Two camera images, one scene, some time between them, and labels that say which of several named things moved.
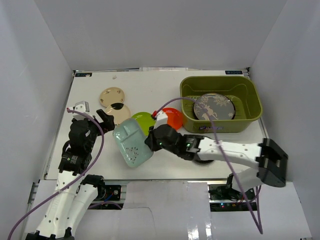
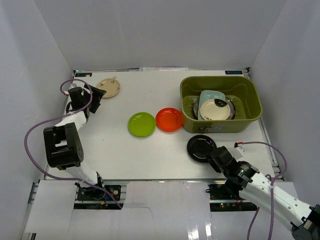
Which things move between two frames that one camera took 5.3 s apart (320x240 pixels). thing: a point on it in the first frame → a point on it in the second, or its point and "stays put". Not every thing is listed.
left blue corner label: [83, 74] stays put
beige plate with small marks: [110, 95] → [111, 86]
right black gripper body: [156, 145] → [219, 169]
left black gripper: [100, 122] → [92, 97]
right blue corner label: [233, 72] stays put
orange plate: [175, 117] stays put
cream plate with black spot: [120, 111] → [215, 109]
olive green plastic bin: [241, 89] stays put
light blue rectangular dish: [131, 143] → [206, 95]
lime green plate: [145, 120] stays put
